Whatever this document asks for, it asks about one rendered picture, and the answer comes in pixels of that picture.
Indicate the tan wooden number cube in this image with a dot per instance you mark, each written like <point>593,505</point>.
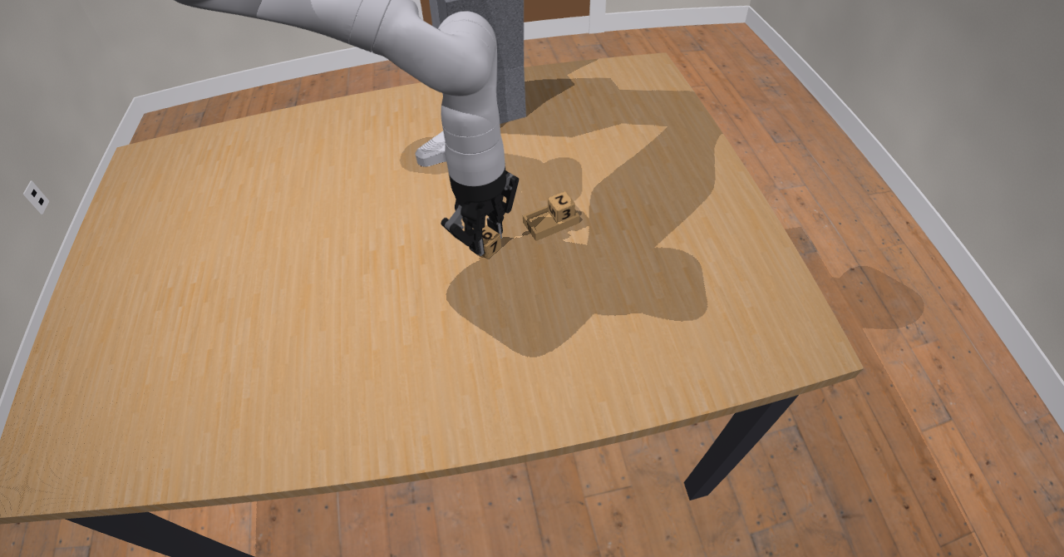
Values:
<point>492,242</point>
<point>561,207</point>

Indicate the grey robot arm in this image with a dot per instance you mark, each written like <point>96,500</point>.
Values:
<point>457,64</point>

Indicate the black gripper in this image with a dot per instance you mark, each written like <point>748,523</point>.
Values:
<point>474,203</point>

